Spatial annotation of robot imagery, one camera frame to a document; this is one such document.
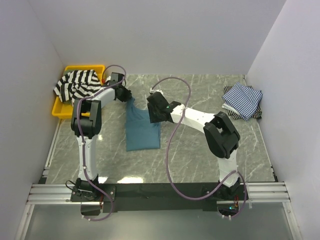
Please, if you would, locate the teal tank top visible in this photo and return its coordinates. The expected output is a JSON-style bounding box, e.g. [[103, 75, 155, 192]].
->
[[125, 98, 161, 152]]

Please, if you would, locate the black white striped top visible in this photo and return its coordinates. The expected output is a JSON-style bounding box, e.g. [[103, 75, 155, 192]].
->
[[53, 69, 102, 106]]

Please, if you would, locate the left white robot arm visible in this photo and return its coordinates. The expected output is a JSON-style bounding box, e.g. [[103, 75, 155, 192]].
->
[[71, 72, 132, 183]]

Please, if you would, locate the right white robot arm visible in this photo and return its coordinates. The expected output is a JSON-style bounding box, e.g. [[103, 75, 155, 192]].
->
[[147, 91, 241, 200]]

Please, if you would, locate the yellow plastic bin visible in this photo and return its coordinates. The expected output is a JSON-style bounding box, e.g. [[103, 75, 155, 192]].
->
[[52, 65, 106, 119]]

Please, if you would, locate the blue white striped folded top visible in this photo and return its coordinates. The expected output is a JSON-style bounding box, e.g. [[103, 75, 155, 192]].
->
[[222, 82, 263, 121]]

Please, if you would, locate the black base beam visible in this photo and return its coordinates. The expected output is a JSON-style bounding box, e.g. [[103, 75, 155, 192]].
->
[[70, 182, 249, 213]]

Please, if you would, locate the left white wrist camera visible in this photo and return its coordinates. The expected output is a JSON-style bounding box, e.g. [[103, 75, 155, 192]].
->
[[101, 76, 111, 85]]

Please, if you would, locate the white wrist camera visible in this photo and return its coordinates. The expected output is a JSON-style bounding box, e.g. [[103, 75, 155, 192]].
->
[[101, 76, 111, 85], [149, 88, 164, 95]]

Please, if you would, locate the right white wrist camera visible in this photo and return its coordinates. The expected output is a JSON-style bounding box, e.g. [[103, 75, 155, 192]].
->
[[149, 88, 164, 95]]

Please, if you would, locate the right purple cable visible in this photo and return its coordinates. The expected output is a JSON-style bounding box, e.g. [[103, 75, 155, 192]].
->
[[151, 76, 249, 221]]

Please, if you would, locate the aluminium rail frame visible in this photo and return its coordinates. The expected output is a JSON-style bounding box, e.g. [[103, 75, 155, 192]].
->
[[26, 164, 292, 206]]

